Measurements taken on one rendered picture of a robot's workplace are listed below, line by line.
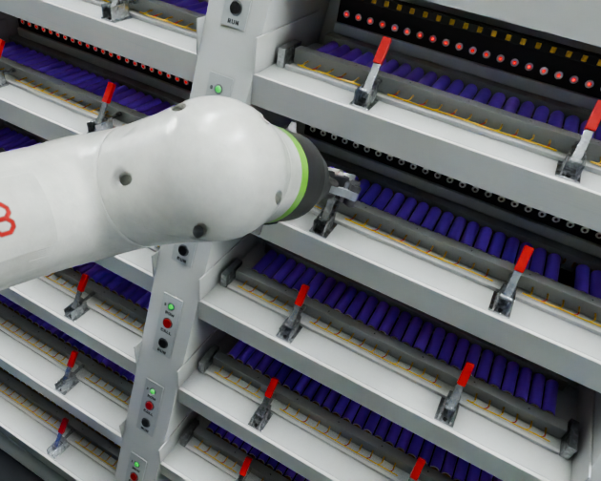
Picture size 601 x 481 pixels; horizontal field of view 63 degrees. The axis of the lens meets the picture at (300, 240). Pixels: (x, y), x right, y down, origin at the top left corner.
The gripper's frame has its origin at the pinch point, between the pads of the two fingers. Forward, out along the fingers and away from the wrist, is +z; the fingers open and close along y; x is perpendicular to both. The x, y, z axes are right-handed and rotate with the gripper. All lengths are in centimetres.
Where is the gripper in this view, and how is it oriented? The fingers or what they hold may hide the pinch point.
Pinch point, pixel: (338, 180)
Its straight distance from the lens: 71.2
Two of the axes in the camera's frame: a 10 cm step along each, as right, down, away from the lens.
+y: 8.8, 3.9, -2.9
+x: 3.4, -9.2, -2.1
